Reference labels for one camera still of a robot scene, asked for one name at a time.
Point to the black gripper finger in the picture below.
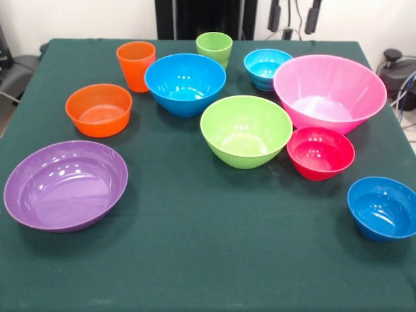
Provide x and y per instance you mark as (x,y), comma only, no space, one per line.
(274,18)
(311,21)

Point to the large pink bowl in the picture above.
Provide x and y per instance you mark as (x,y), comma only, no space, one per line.
(325,84)

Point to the black power plug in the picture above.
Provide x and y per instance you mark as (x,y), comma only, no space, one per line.
(287,33)

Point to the small ribbed cyan bowl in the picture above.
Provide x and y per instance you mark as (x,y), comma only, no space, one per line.
(263,70)

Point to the green cup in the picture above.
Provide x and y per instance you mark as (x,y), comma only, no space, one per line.
(214,48)

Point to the black floor stand base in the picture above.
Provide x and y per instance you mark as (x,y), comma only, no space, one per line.
(396,74)
(19,71)

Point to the large light blue bowl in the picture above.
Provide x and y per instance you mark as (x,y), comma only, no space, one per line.
(182,81)

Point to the green bowl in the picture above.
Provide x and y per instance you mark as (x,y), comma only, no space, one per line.
(243,130)

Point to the red bowl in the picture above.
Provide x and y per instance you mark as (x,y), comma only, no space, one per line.
(318,152)

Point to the orange cup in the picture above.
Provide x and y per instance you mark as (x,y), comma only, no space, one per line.
(135,71)

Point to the small dark blue bowl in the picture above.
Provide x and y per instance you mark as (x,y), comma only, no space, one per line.
(380,208)

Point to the orange bowl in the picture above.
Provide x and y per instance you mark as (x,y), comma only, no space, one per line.
(97,125)

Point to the dark green tablecloth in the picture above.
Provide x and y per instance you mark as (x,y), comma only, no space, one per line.
(208,227)

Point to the purple bowl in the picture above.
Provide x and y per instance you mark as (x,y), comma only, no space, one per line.
(65,195)

